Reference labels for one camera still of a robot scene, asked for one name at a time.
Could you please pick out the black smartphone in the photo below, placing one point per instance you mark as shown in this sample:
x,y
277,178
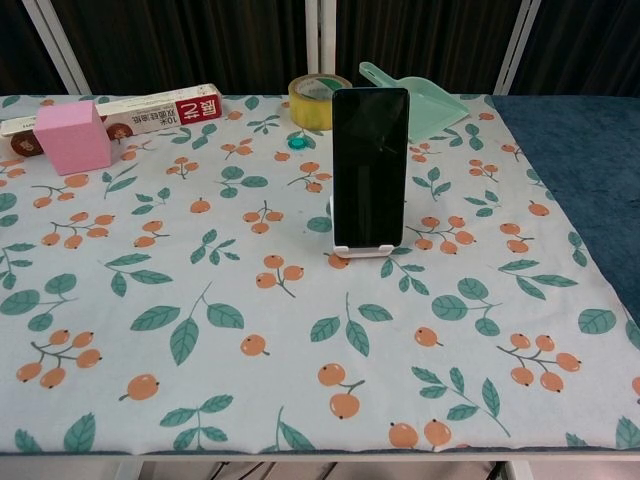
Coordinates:
x,y
370,165

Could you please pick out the white phone stand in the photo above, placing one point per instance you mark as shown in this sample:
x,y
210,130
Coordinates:
x,y
360,252

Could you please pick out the floral fruit print tablecloth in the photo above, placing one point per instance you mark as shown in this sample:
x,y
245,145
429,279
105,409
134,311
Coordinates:
x,y
200,280

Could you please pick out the yellow tape roll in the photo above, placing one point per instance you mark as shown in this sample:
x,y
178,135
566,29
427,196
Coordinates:
x,y
310,110

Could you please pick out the mint green dustpan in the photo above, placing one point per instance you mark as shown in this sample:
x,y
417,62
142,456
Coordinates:
x,y
435,110

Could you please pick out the long baking paper box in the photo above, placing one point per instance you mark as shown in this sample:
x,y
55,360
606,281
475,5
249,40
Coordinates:
x,y
150,112

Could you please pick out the dark ribbed curtain panel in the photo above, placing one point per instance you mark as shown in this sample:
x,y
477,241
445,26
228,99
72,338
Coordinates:
x,y
590,45
20,45
425,35
190,40

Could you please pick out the pink cube block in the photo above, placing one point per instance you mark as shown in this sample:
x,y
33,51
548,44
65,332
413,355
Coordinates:
x,y
75,140

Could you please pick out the blue fabric mat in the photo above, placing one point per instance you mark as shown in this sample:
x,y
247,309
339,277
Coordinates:
x,y
575,140

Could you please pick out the white frame post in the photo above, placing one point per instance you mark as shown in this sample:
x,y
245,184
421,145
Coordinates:
x,y
517,45
57,45
321,35

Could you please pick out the white table frame bar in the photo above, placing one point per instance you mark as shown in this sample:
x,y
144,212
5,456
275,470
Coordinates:
x,y
325,462

